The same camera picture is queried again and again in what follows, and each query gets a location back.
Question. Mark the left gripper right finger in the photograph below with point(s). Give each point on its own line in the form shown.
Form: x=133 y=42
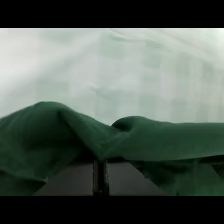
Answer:
x=125 y=181

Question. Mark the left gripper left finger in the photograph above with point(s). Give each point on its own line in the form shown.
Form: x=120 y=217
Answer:
x=78 y=181

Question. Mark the dark green garment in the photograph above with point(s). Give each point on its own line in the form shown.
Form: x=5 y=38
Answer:
x=156 y=140

